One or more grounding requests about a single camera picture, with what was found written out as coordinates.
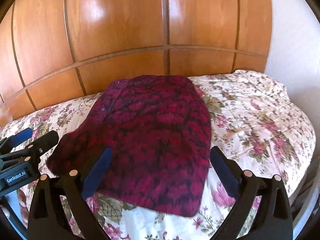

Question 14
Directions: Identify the white bed frame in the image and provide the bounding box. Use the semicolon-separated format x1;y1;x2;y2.
291;177;317;227

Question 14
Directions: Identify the floral bedspread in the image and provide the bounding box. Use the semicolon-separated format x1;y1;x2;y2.
0;69;316;240

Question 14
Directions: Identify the dark red knitted sweater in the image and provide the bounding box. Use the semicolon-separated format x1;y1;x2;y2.
46;74;213;217

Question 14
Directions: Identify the wooden wardrobe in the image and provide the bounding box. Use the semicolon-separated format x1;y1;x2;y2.
0;0;273;128

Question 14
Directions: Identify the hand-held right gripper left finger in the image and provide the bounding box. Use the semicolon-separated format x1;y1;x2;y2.
27;147;112;240

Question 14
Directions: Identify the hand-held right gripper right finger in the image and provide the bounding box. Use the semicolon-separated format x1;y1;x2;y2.
209;146;293;240

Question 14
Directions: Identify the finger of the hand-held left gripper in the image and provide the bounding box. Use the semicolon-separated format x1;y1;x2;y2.
0;130;60;161
0;127;33;153

